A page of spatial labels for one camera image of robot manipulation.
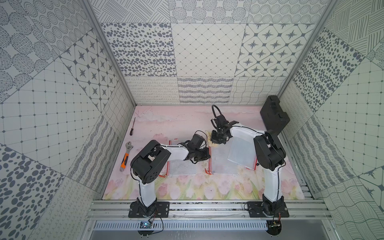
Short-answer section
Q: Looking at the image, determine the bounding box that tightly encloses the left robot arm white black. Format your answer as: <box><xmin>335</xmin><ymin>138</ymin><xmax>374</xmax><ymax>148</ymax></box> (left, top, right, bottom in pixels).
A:
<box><xmin>131</xmin><ymin>135</ymin><xmax>211</xmax><ymax>216</ymax></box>

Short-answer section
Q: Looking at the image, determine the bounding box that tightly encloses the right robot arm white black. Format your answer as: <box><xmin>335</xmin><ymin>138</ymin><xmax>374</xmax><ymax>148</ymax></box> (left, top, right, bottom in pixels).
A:
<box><xmin>211</xmin><ymin>114</ymin><xmax>286</xmax><ymax>217</ymax></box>

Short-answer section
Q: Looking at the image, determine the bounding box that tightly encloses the black plastic case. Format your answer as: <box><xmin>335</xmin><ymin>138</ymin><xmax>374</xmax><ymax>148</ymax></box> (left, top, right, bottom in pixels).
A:
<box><xmin>260</xmin><ymin>95</ymin><xmax>290</xmax><ymax>135</ymax></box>

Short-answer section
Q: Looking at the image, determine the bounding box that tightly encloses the black red screwdriver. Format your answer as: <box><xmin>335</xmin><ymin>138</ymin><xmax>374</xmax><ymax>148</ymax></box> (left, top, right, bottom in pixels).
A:
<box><xmin>130</xmin><ymin>117</ymin><xmax>136</xmax><ymax>136</ymax></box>

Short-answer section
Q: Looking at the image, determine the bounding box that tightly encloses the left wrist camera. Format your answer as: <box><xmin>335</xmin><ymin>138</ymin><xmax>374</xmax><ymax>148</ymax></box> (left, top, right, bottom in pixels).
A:
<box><xmin>188</xmin><ymin>134</ymin><xmax>205</xmax><ymax>150</ymax></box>

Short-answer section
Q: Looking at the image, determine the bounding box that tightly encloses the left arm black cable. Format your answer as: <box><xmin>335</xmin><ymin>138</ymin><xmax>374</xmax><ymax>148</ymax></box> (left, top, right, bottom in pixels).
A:
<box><xmin>191</xmin><ymin>129</ymin><xmax>208</xmax><ymax>150</ymax></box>

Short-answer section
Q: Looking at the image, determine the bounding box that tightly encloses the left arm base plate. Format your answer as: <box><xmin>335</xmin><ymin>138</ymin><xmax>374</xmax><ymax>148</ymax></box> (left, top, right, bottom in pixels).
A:
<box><xmin>129</xmin><ymin>198</ymin><xmax>170</xmax><ymax>219</ymax></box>

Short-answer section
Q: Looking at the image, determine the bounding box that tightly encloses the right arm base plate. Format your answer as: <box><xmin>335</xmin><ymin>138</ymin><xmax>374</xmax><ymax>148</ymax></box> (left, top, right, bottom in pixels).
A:
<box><xmin>245</xmin><ymin>195</ymin><xmax>290</xmax><ymax>218</ymax></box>

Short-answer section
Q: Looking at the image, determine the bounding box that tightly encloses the aluminium mounting rail frame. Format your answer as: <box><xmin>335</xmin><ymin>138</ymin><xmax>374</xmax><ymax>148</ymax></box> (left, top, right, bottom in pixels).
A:
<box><xmin>86</xmin><ymin>199</ymin><xmax>332</xmax><ymax>234</ymax></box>

